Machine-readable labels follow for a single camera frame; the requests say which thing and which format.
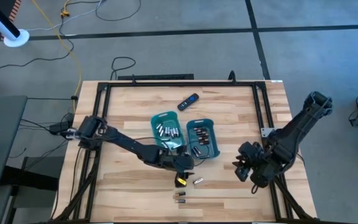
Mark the white pole with round base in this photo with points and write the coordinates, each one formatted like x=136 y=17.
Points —
x=17 y=40

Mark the grey desk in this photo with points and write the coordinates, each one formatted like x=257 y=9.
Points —
x=2 y=140

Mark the black remote control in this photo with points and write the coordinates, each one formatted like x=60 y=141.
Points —
x=187 y=102

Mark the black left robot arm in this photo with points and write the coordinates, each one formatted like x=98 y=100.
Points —
x=126 y=142

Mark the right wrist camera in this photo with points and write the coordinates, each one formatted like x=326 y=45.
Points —
x=242 y=175

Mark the green teal plastic bin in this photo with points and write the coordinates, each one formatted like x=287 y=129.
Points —
x=166 y=119

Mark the black power strip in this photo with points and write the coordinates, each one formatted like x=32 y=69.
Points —
x=154 y=76

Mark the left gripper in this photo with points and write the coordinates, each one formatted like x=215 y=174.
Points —
x=180 y=163

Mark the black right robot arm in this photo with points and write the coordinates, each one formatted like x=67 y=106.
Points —
x=294 y=130

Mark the blue teal plastic bin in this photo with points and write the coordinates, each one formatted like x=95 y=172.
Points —
x=212 y=146

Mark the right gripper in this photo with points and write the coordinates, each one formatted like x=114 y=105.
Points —
x=258 y=166

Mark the black aluminium table frame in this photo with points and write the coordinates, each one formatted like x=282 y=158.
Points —
x=182 y=84

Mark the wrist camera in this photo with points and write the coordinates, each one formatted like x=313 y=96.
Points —
x=242 y=175
x=182 y=181

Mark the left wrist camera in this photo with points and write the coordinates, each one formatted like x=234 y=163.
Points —
x=182 y=181

